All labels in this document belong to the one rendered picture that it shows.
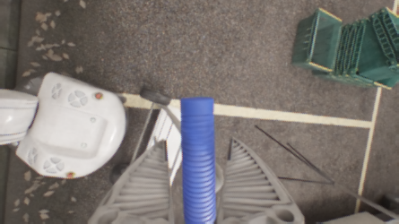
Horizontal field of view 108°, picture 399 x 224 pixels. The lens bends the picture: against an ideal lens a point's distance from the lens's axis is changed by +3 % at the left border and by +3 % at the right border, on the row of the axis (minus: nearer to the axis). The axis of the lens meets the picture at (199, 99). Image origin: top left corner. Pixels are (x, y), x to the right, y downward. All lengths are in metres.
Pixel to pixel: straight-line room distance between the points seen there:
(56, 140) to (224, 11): 1.67
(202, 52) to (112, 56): 0.77
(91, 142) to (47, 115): 0.28
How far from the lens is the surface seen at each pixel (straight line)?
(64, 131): 1.19
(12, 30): 1.59
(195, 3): 1.61
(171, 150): 1.49
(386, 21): 2.33
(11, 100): 1.15
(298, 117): 2.31
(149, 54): 1.38
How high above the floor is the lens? 1.35
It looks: 70 degrees down
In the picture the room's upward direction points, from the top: 105 degrees clockwise
